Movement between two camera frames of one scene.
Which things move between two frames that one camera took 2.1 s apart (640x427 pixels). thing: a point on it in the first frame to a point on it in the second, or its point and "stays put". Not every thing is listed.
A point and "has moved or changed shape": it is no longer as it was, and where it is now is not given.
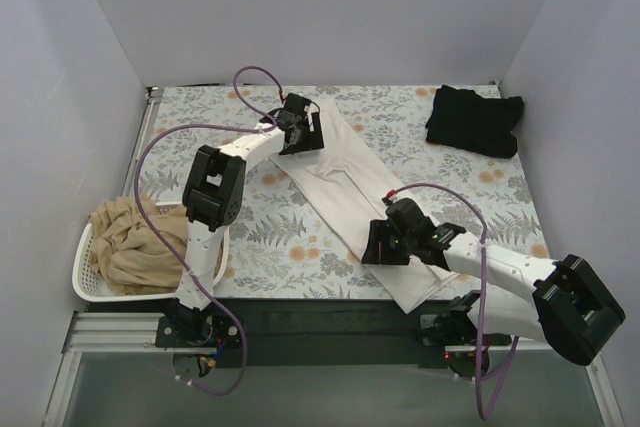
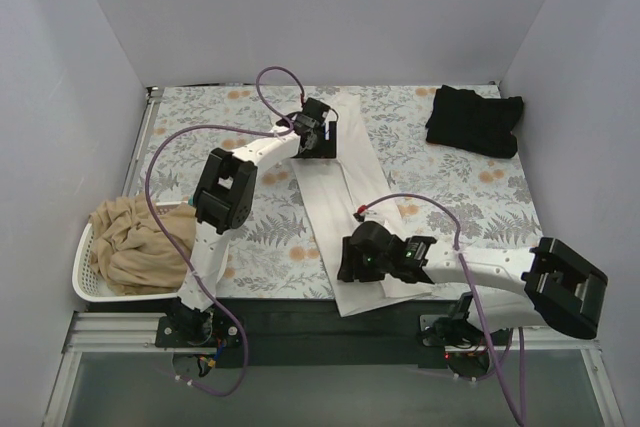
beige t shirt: (130, 254) stays put
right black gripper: (379, 243) to (348, 265)
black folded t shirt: (463, 120) stays put
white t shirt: (354, 188) has moved or changed shape
